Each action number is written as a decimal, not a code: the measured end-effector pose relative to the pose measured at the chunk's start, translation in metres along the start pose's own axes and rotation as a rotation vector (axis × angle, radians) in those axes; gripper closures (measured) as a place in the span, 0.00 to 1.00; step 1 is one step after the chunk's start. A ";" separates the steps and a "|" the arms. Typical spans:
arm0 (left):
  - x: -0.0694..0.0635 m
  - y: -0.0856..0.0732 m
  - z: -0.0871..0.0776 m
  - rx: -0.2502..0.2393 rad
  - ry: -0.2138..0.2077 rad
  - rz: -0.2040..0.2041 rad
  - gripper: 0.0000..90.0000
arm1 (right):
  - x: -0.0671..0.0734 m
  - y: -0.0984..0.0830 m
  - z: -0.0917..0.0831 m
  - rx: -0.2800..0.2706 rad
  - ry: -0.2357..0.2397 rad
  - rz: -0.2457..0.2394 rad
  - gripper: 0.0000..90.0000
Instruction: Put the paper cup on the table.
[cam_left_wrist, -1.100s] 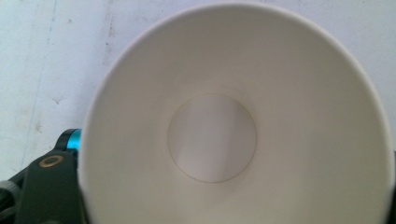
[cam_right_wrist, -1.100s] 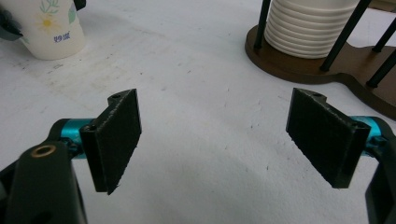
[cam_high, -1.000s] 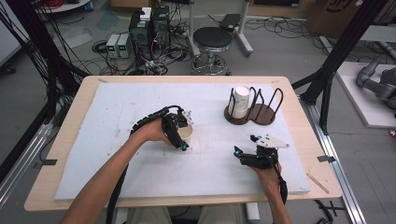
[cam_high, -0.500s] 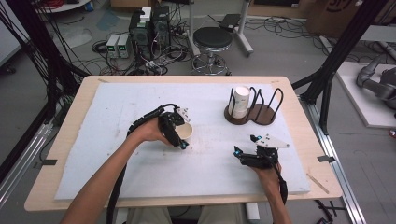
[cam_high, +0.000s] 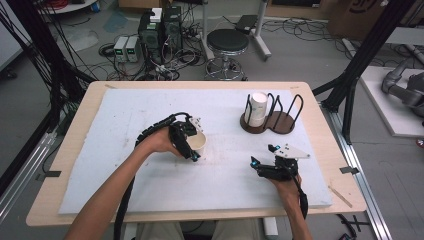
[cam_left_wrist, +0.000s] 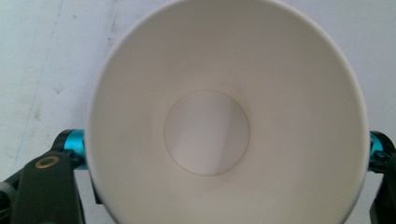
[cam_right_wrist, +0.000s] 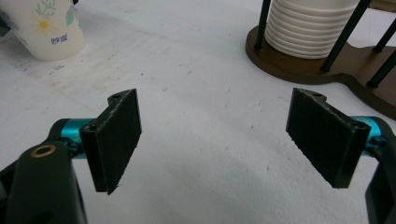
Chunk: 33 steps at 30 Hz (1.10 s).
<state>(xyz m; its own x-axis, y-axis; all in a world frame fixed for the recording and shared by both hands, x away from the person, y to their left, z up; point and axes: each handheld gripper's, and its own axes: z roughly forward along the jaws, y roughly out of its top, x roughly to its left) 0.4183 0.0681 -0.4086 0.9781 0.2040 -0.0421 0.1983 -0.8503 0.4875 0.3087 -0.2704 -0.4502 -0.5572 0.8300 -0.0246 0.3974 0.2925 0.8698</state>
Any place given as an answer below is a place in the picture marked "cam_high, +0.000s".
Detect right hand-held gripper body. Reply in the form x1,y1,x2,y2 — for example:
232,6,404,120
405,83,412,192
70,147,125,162
257,143,311,183

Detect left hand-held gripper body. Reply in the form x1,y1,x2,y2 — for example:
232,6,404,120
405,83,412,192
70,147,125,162
168,116,205,152

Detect single white paper cup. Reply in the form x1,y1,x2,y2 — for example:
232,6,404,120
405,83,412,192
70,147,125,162
186,131,208,160

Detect wooden cup holder wire rack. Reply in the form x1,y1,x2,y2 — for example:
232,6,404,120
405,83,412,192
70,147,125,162
239,93,305,136

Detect stack of white paper cups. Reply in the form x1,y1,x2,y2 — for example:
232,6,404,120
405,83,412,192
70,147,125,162
243,91,270,129

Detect person's left hand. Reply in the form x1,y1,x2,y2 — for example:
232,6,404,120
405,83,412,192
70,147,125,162
142,127,184,158

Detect person's right hand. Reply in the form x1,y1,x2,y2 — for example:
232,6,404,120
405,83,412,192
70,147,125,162
270,173,303,210

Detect white foam mat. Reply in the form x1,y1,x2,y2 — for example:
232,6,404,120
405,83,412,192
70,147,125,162
57,87,334,216

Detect white table leg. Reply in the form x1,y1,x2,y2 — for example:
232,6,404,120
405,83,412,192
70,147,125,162
262,216,279,240

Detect thin wooden stick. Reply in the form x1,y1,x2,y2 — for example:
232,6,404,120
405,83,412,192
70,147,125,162
327,184,354,209

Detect black tape strip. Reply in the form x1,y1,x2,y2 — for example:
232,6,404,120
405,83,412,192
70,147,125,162
35,170,62,182
339,165,361,175

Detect person's beige pants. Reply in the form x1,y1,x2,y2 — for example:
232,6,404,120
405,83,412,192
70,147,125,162
132,220,268,240

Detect grey bench power supply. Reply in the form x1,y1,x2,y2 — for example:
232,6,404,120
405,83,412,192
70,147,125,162
113,35,130,63
125,35,141,63

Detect black computer tower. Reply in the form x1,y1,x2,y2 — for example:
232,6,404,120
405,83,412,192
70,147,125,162
137,7,164,65
162,5,184,54

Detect black round stool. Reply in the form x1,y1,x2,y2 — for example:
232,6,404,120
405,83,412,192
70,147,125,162
204,28,251,81

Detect white board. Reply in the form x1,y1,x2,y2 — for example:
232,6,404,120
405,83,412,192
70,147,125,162
359,65,424,139

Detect brown cardboard box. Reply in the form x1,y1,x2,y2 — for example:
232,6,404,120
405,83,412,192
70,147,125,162
327,0,424,42

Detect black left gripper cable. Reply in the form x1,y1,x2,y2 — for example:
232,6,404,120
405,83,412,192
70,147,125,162
113,112,193,240

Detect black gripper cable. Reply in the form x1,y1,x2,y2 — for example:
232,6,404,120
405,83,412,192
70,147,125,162
113,112,193,240
289,165,310,220

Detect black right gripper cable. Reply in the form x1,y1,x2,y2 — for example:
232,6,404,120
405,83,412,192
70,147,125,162
289,165,310,220

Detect aluminium rail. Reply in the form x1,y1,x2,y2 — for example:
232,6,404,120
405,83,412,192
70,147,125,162
0,131,58,224
320,103,394,240

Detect black metal frame post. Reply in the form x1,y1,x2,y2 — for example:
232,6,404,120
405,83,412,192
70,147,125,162
312,0,418,145
6,0,98,134

